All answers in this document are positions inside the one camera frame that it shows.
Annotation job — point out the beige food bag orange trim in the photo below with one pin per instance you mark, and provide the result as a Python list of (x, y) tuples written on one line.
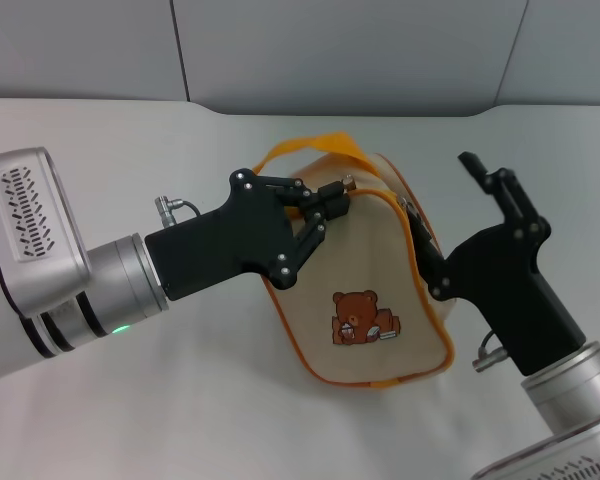
[(360, 260)]

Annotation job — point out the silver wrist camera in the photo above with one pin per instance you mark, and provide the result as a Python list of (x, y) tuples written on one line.
[(570, 460), (30, 220)]

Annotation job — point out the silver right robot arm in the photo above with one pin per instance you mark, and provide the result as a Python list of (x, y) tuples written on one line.
[(580, 395)]

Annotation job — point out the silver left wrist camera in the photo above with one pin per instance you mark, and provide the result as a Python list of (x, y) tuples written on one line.
[(30, 220)]

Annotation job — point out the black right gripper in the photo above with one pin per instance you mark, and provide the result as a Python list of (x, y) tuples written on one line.
[(510, 285)]

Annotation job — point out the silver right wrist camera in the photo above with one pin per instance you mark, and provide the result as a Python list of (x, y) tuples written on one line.
[(570, 460)]

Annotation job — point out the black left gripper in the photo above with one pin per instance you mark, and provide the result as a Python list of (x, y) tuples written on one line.
[(220, 245)]

